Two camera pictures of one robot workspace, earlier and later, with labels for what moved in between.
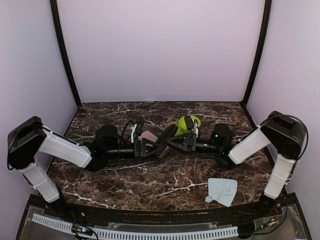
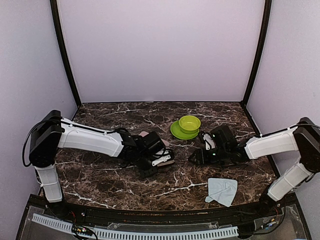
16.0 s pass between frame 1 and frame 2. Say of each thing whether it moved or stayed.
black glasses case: moved
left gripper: moved
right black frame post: stayed
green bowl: stayed
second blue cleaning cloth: stayed
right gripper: moved
